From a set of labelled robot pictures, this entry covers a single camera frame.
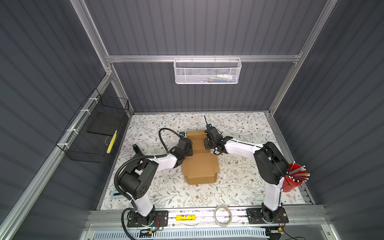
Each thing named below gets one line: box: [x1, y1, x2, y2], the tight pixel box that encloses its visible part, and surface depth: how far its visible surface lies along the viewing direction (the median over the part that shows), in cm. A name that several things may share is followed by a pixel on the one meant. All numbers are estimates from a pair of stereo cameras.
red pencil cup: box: [282, 163, 308, 193], surface depth 76 cm
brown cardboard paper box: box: [182, 129, 220, 185], surface depth 91 cm
